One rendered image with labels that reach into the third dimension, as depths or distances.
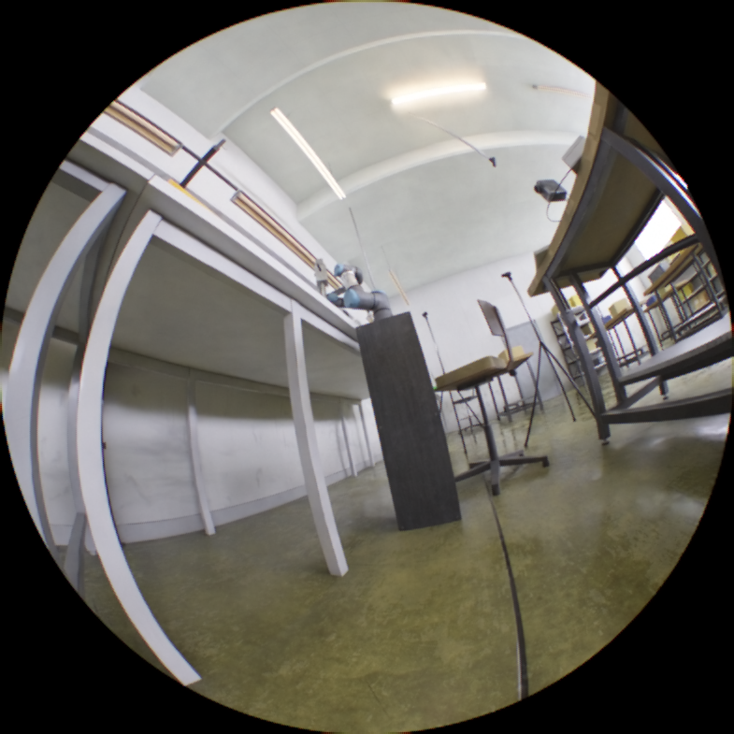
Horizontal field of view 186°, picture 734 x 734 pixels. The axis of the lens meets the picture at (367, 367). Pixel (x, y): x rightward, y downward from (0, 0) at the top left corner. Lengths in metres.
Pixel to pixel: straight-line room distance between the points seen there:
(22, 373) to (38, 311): 0.09
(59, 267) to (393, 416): 0.98
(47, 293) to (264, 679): 0.65
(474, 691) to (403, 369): 0.92
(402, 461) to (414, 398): 0.24
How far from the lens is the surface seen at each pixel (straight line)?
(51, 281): 0.46
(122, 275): 0.48
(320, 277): 1.07
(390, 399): 0.85
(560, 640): 0.48
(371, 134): 4.06
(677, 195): 0.84
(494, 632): 0.49
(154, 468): 1.33
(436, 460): 0.85
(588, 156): 1.00
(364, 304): 1.04
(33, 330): 0.43
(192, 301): 0.82
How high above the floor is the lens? 0.40
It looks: 17 degrees up
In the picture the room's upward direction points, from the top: 12 degrees counter-clockwise
